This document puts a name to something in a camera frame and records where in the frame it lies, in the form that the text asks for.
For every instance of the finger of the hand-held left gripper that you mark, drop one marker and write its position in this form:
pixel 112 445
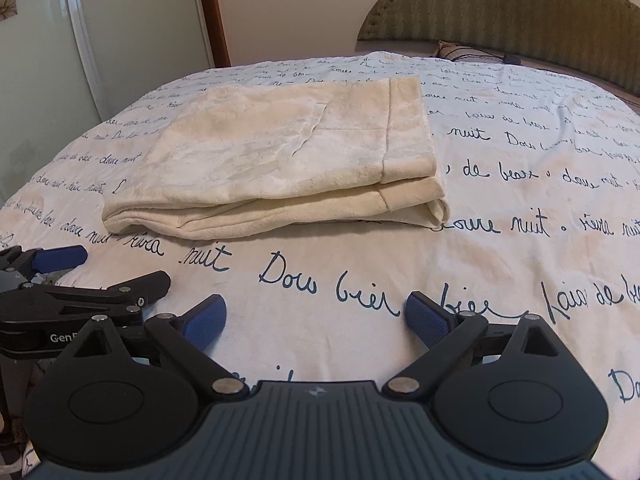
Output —
pixel 60 258
pixel 150 285

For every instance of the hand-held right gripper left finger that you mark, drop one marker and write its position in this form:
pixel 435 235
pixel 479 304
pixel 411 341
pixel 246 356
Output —
pixel 205 321

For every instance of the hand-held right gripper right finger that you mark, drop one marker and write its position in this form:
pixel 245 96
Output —
pixel 427 317

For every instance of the cream towel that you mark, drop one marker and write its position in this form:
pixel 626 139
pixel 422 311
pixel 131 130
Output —
pixel 280 160

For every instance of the white script-printed blanket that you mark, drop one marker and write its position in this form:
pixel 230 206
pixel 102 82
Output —
pixel 350 280

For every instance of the white flower-print wardrobe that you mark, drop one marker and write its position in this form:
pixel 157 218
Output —
pixel 75 60

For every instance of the patterned pillow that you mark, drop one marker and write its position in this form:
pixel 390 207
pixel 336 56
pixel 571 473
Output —
pixel 460 51

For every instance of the small black device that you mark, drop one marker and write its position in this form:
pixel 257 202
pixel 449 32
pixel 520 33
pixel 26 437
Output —
pixel 511 58

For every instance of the green striped headboard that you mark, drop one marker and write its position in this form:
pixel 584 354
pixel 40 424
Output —
pixel 525 10

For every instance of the brown wooden door frame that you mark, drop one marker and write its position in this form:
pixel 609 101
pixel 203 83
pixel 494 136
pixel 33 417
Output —
pixel 212 10

